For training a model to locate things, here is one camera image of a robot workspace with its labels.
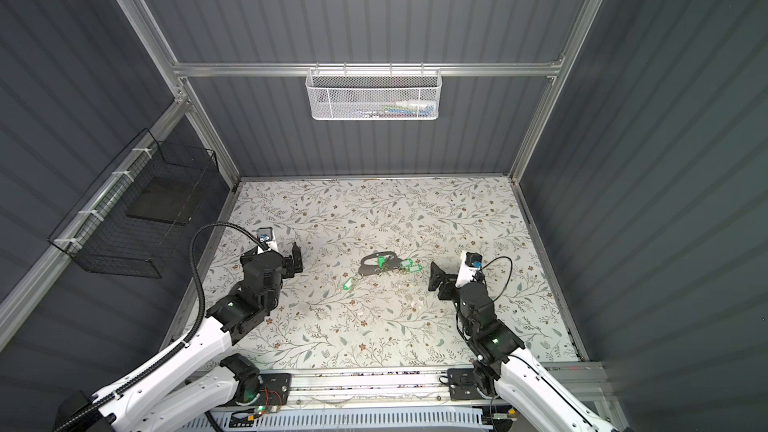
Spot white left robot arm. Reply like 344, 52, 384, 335
53, 246, 303, 431

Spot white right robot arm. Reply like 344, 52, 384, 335
428, 252, 616, 431

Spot black foam pad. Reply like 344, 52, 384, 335
126, 176, 205, 226

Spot items in white basket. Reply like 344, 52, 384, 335
351, 99, 438, 118

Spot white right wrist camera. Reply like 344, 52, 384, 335
455, 251, 484, 288

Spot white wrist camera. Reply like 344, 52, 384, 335
255, 227, 279, 254
455, 251, 484, 288

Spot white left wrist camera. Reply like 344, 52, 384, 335
255, 227, 279, 254

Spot thin black camera cable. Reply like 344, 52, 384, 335
476, 255, 515, 304

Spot black corrugated cable conduit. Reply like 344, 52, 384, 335
53, 221, 268, 432

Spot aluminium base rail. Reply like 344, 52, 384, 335
179, 365, 613, 412

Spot white slotted cable duct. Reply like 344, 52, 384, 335
184, 406, 504, 431

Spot white wire mesh basket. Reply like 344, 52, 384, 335
305, 73, 443, 121

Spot black wire basket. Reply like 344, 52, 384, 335
49, 133, 219, 279

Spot aluminium frame corner post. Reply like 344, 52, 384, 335
508, 0, 604, 185

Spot horizontal aluminium frame bar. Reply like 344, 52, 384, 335
172, 61, 562, 78

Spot left side aluminium rail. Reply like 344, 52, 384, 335
1, 93, 191, 348

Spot left aluminium frame post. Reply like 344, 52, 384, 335
115, 0, 241, 188

